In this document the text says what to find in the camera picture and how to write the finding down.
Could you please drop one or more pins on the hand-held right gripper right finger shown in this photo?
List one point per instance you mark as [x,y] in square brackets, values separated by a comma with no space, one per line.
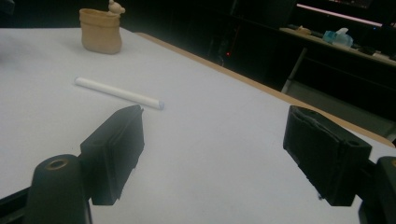
[327,158]

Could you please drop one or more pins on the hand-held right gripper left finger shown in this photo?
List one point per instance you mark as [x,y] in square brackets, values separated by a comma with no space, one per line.
[112,155]

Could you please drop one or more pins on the white pen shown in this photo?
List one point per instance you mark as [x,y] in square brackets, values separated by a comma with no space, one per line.
[118,92]

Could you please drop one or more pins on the tan pen holder with bear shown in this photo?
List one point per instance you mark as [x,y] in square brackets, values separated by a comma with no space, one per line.
[101,32]

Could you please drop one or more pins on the dark side desk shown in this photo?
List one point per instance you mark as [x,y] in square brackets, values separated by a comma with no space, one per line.
[348,54]

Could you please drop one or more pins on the light blue tissue pack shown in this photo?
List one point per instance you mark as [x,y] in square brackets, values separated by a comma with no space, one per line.
[338,38]

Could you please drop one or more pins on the small tan object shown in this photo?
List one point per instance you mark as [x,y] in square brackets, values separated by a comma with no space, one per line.
[303,30]

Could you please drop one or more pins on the monitor with pink lit edge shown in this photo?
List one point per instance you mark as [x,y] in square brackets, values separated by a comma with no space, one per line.
[337,14]

